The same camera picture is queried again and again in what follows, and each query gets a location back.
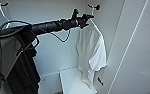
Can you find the white wardrobe door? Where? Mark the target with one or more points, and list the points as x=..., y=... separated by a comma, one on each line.
x=137, y=50

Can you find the white shirt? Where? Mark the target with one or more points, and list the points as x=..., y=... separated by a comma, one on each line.
x=91, y=53

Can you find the black garment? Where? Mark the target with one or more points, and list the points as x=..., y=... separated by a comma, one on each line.
x=24, y=73

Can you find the dark wardrobe fitting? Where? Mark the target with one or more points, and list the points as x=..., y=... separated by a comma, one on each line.
x=100, y=81

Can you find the white wardrobe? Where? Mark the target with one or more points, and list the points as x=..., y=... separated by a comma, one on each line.
x=54, y=56

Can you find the white wardrobe shelf bench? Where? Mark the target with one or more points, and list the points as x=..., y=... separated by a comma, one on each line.
x=71, y=81

